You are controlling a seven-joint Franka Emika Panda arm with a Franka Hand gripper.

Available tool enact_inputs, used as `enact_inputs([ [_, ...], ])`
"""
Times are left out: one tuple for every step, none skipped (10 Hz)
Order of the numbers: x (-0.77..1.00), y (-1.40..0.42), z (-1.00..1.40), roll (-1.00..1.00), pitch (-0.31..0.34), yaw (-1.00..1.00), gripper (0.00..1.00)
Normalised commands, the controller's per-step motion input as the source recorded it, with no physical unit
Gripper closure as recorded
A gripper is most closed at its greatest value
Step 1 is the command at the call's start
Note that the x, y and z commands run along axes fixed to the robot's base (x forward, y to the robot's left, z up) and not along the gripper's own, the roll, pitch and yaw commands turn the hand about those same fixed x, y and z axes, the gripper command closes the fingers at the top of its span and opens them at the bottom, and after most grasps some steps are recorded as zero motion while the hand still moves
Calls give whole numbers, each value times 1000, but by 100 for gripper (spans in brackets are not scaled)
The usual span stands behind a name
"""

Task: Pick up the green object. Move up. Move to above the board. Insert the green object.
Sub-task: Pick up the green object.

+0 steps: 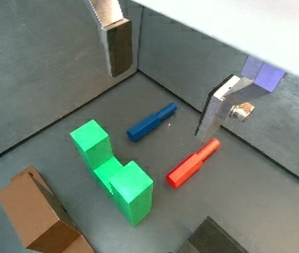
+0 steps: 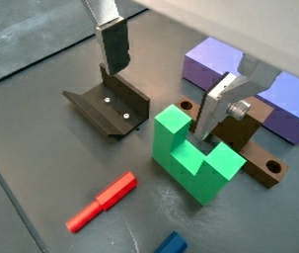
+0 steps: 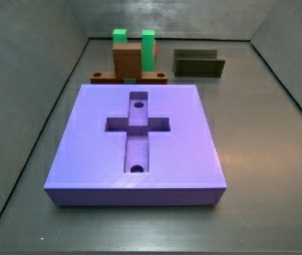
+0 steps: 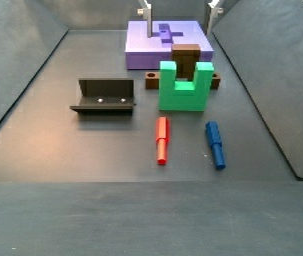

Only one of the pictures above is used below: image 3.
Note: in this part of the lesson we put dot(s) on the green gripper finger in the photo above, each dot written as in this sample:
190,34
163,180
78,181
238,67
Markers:
147,50
119,35

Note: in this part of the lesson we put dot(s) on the purple board with cross slot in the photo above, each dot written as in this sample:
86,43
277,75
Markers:
136,148

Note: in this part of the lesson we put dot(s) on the brown T-shaped block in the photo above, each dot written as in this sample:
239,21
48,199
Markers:
127,72

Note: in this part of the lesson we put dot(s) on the dark olive block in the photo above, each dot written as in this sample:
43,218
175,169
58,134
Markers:
197,63

